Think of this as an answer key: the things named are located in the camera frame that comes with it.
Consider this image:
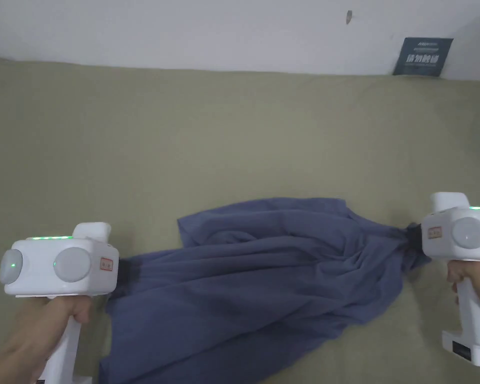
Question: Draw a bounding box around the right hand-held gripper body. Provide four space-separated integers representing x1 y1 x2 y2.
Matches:
402 192 480 368

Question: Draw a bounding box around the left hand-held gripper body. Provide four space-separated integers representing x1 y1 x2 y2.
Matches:
0 222 139 384

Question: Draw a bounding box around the dark blue shirt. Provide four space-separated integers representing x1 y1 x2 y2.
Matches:
98 196 432 384

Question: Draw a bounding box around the person's left hand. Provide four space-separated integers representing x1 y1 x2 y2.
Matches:
0 296 93 384

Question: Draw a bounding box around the dark grey printed card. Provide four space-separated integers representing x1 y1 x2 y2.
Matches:
392 37 455 78

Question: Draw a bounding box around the bed with beige sheet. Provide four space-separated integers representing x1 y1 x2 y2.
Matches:
0 55 480 384

